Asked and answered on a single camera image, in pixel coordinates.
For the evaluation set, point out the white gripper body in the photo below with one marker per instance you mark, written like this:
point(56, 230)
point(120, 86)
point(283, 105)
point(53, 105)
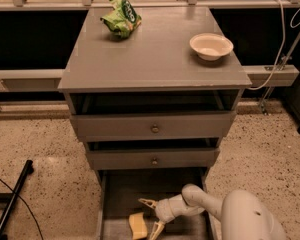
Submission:
point(165, 209)

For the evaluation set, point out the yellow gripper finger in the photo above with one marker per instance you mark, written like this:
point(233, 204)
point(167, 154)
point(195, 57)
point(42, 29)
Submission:
point(156, 230)
point(148, 202)

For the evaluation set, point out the yellow sponge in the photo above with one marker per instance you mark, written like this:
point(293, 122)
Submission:
point(138, 226)

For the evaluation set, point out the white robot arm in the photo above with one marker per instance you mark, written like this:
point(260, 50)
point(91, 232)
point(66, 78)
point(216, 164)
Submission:
point(241, 214)

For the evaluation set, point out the grey bottom drawer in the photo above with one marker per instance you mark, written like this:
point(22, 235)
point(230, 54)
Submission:
point(122, 190)

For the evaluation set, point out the grey drawer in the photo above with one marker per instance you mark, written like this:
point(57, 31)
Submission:
point(127, 127)
point(122, 190)
point(141, 159)

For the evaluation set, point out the grey middle drawer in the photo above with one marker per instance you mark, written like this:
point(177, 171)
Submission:
point(141, 159)

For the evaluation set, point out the brass top drawer knob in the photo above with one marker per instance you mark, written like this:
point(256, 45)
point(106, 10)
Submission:
point(155, 129)

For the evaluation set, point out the grey top drawer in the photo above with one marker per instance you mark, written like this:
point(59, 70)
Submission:
point(127, 127)

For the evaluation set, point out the grey drawer cabinet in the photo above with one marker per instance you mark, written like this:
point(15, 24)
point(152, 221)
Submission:
point(153, 71)

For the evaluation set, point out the black metal stand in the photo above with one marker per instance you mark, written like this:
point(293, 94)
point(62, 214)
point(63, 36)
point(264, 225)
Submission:
point(10, 199)

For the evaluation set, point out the white bowl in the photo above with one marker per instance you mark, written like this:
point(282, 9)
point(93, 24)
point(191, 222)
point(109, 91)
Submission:
point(211, 47)

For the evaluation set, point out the grey metal railing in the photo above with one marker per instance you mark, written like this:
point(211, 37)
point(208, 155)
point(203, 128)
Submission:
point(46, 32)

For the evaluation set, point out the green chip bag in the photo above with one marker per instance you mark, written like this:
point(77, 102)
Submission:
point(122, 20)

